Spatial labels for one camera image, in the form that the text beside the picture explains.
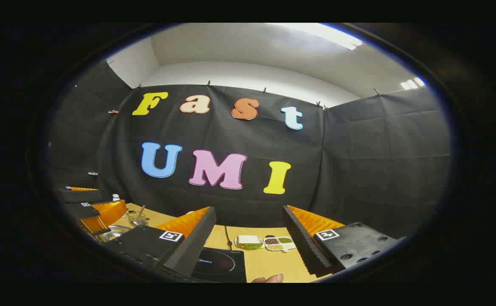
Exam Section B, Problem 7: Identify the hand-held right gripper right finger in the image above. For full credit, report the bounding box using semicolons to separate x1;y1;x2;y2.
282;205;407;278

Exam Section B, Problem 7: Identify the wire mesh basket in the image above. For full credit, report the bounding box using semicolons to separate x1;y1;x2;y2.
127;211;148;227

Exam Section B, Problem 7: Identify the small ceiling light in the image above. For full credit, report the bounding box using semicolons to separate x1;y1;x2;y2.
400;76;426;91

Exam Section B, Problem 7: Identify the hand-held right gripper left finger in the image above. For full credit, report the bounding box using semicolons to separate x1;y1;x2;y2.
103;206;217;280

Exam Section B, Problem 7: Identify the long ceiling light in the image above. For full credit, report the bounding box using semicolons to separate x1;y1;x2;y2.
273;23;363;51

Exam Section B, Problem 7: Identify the black induction cooktop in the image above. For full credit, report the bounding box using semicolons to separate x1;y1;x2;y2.
191;247;247;283

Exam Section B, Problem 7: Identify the white divided dish of beans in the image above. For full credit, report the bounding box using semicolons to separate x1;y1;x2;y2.
264;236;296;253

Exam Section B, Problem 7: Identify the plate with sandwich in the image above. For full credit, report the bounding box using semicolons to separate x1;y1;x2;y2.
234;235;265;250

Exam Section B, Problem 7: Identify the steel pot with black handles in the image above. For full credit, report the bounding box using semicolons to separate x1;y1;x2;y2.
91;224;133;244

